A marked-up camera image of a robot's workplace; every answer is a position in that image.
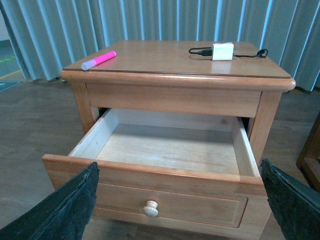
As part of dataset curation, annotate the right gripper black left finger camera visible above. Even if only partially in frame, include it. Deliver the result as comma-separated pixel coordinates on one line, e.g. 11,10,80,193
0,162,99,240

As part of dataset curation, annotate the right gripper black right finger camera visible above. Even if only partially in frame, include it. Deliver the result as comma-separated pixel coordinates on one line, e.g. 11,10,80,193
261,158,320,240

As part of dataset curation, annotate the wooden drawer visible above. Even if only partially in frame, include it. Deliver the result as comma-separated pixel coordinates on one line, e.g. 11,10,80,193
42,108,271,240

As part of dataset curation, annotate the pink marker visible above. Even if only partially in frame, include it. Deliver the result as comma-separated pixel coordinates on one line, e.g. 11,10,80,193
81,51,117,71

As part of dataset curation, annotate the round wooden drawer knob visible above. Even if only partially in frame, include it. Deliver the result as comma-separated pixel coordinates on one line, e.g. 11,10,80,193
143,200,159,217

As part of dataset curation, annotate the dark wooden furniture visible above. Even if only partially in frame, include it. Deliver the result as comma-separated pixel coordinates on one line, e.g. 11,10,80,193
296,114,320,192

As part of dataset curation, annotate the wooden nightstand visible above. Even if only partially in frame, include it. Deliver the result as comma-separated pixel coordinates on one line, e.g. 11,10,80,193
60,40,296,162

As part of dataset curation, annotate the dark floor sign sticker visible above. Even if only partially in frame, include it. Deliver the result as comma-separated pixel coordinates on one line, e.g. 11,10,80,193
0,81,21,92

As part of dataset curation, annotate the green floor sticker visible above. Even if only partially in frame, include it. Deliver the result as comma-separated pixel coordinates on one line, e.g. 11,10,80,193
0,56,16,65

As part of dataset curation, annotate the white power adapter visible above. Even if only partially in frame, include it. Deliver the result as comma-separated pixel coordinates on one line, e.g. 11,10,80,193
211,42,234,61

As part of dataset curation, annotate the grey-green curtain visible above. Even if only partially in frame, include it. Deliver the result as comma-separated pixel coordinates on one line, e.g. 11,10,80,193
0,0,320,91

